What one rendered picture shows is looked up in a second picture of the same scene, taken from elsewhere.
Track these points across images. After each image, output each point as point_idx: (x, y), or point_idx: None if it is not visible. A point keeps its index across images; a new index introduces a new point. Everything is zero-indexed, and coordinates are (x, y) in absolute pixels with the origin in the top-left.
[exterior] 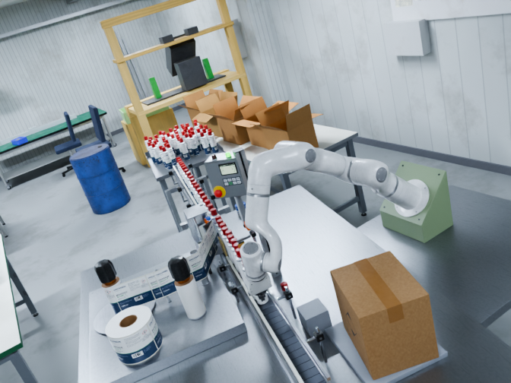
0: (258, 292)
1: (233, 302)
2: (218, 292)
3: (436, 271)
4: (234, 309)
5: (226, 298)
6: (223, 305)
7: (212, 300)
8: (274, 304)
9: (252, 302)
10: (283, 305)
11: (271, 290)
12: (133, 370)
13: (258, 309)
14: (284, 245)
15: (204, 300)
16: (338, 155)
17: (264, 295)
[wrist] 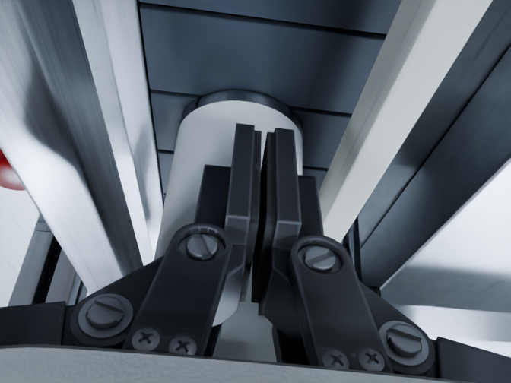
0: (354, 380)
1: (425, 248)
2: (413, 311)
3: None
4: (493, 201)
5: (420, 279)
6: (487, 259)
7: (486, 301)
8: (138, 17)
9: (372, 188)
10: (73, 0)
11: (127, 172)
12: None
13: (444, 26)
14: (7, 298)
15: (507, 314)
16: None
17: (229, 199)
